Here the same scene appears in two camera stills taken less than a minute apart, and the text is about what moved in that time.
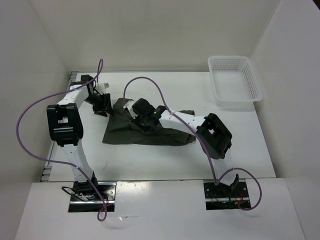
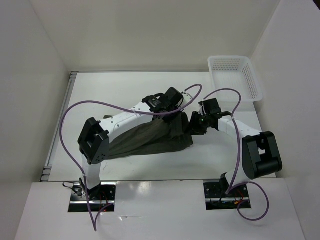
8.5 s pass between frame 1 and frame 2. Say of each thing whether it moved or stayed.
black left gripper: moved
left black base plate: stayed
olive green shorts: moved
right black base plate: stayed
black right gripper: moved
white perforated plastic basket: stayed
